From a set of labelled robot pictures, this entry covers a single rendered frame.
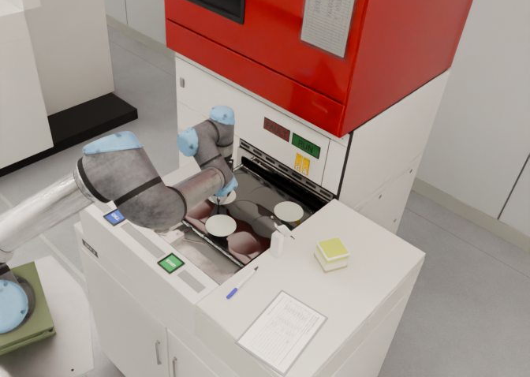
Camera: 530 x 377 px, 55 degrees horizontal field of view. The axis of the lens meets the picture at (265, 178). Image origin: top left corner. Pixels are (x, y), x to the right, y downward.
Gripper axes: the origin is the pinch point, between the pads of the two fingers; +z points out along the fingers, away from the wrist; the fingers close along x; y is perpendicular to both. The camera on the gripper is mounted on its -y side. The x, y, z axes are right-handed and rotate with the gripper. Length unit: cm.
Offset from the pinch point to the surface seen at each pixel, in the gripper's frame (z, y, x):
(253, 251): 1.4, -18.7, -14.3
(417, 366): 91, 9, -92
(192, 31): -42, 39, 17
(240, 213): 1.4, -2.0, -8.0
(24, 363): 9, -61, 40
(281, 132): -18.8, 19.3, -17.8
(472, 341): 91, 27, -121
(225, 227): 1.3, -9.7, -4.2
